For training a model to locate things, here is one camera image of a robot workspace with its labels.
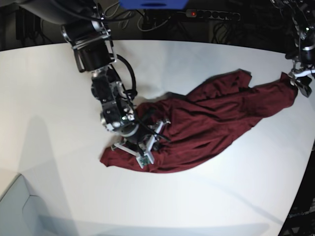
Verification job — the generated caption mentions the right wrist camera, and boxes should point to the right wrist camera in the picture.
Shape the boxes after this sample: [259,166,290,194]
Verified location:
[136,155,155,169]

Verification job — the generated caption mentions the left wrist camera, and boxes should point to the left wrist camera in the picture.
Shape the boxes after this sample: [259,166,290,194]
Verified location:
[296,82,312,98]

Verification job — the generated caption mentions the black box on floor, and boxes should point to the black box on floor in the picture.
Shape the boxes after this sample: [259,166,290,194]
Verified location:
[15,8,40,42]

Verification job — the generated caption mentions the white cable loops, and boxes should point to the white cable loops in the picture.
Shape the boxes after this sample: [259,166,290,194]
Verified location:
[103,2,173,32]

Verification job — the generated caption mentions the black power strip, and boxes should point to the black power strip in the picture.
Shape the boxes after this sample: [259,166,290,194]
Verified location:
[185,9,241,21]

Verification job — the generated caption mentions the white bin corner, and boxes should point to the white bin corner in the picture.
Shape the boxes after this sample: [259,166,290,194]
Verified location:
[0,175,51,236]

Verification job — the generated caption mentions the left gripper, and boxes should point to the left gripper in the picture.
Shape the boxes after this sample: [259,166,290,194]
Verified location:
[285,50,315,87]

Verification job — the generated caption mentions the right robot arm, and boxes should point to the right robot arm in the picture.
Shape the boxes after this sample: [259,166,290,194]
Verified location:
[17,0,167,168]

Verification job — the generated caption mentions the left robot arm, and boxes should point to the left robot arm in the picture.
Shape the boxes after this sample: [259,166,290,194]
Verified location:
[271,0,315,97]

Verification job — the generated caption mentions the dark red t-shirt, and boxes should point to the dark red t-shirt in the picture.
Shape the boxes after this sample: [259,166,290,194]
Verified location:
[100,70,298,174]

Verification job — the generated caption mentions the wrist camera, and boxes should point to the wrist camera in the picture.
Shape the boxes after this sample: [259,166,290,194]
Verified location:
[296,82,312,98]
[136,155,155,169]

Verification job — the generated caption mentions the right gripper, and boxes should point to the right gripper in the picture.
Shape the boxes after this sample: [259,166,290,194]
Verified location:
[111,119,171,159]

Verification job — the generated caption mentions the blue box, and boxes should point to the blue box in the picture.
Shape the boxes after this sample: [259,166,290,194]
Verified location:
[119,0,188,9]

